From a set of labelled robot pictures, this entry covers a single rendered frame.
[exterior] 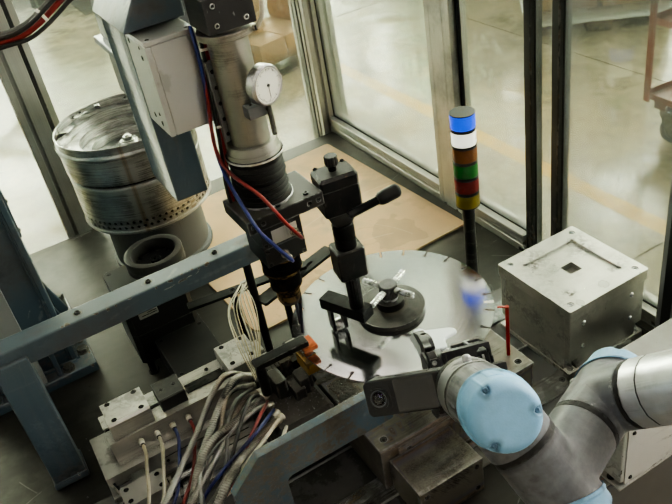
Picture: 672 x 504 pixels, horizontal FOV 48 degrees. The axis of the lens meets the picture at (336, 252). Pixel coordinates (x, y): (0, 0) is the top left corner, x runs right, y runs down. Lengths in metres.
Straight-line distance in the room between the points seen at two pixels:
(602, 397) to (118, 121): 1.33
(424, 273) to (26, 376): 0.66
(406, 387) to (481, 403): 0.21
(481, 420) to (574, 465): 0.12
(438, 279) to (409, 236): 0.47
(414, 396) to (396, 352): 0.25
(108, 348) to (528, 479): 1.08
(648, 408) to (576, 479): 0.10
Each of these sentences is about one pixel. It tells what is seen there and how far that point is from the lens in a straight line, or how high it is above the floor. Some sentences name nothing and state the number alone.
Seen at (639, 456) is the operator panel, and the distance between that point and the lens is 1.24.
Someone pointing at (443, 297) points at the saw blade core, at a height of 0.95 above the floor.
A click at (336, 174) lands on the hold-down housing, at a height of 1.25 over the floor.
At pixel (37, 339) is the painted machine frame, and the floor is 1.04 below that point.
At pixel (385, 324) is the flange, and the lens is 1.21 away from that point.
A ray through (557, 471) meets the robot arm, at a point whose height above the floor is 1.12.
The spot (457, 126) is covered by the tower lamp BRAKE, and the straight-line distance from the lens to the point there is 1.35.
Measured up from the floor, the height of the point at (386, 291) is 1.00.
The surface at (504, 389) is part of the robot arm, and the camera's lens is 0.75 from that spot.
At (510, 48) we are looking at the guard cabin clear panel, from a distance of 1.53.
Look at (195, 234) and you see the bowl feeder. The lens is 1.81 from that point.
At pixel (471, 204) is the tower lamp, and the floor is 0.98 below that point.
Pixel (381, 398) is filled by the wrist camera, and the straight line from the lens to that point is 0.95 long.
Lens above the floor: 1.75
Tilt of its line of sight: 35 degrees down
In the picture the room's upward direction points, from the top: 11 degrees counter-clockwise
